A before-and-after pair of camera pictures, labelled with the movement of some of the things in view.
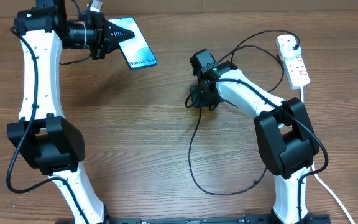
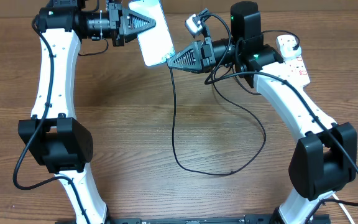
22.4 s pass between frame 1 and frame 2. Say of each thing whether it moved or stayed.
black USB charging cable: moved
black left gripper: moved
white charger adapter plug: stayed
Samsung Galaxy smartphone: moved
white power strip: stayed
